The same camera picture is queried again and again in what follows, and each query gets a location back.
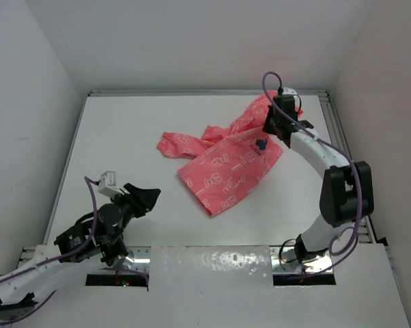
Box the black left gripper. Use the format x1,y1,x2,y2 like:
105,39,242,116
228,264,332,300
108,182,160,243

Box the pink hooded jacket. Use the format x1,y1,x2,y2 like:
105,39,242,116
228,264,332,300
156,91,283,217

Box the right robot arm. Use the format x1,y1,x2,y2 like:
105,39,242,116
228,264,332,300
263,94,374,262

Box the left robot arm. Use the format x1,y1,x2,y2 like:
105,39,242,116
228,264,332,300
0,179,161,325

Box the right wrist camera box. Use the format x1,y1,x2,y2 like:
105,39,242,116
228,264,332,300
277,87,300,99

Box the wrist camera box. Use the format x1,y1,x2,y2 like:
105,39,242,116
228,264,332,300
277,87,300,99
98,171,120,198

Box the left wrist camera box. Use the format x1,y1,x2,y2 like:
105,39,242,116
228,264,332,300
98,171,120,198

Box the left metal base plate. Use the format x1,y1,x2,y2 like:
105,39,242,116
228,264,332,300
16,245,151,273

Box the metal base plate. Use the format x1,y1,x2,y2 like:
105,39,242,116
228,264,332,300
16,245,151,273
270,245,332,275

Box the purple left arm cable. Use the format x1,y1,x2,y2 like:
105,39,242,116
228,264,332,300
0,176,150,325

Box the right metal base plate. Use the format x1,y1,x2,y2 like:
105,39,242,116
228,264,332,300
270,245,332,275

